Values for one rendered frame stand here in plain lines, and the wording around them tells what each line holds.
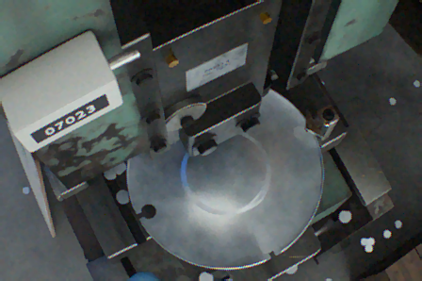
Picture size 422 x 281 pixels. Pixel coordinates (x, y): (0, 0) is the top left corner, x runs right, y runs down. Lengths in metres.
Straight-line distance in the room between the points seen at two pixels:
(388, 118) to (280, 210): 1.00
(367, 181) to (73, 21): 0.80
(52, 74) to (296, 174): 0.60
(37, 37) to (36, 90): 0.03
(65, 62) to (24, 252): 1.41
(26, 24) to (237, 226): 0.61
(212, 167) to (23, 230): 0.96
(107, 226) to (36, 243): 0.78
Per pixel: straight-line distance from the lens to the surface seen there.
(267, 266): 0.88
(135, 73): 0.47
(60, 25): 0.35
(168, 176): 0.90
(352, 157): 1.08
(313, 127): 0.92
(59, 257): 1.71
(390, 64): 1.91
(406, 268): 1.38
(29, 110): 0.35
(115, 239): 0.96
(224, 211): 0.88
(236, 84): 0.72
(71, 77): 0.35
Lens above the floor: 1.65
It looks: 72 degrees down
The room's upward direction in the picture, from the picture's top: 1 degrees clockwise
